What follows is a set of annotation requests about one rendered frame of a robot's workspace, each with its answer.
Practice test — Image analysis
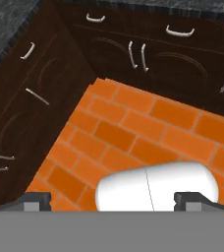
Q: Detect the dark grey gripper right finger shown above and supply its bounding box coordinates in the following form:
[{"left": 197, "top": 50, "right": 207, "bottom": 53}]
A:
[{"left": 173, "top": 191, "right": 224, "bottom": 213}]

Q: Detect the white rounded object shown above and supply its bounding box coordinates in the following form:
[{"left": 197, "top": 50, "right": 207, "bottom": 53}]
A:
[{"left": 94, "top": 160, "right": 219, "bottom": 213}]

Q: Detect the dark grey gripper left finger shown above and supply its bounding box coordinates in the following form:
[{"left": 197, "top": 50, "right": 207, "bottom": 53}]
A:
[{"left": 0, "top": 191, "right": 52, "bottom": 213}]

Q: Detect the pale curved drawer handle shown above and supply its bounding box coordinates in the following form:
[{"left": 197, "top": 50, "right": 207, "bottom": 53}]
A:
[
  {"left": 20, "top": 41, "right": 36, "bottom": 61},
  {"left": 165, "top": 25, "right": 196, "bottom": 38},
  {"left": 85, "top": 13, "right": 106, "bottom": 24}
]

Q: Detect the dark wood cupboard door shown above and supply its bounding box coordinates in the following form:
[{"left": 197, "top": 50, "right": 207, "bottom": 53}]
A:
[
  {"left": 0, "top": 87, "right": 71, "bottom": 165},
  {"left": 137, "top": 37, "right": 224, "bottom": 109},
  {"left": 72, "top": 25, "right": 141, "bottom": 91},
  {"left": 0, "top": 160, "right": 48, "bottom": 211},
  {"left": 23, "top": 32, "right": 97, "bottom": 124}
]

